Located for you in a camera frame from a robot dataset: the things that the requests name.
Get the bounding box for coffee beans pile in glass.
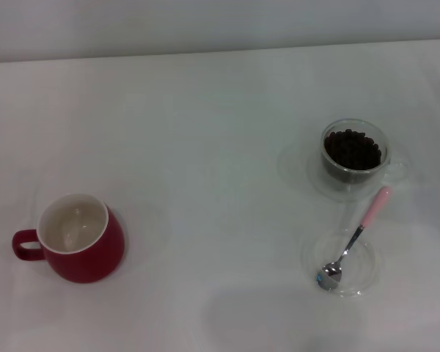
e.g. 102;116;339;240
323;128;382;172

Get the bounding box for pink handled metal spoon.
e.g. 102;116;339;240
316;186;392;292

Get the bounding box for clear glass cup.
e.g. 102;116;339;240
319;117;408;185

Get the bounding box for red ceramic mug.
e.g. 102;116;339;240
11;193;125;284

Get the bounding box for clear glass saucer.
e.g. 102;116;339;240
307;144;414;202

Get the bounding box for small clear glass dish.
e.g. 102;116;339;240
301;229;381;298

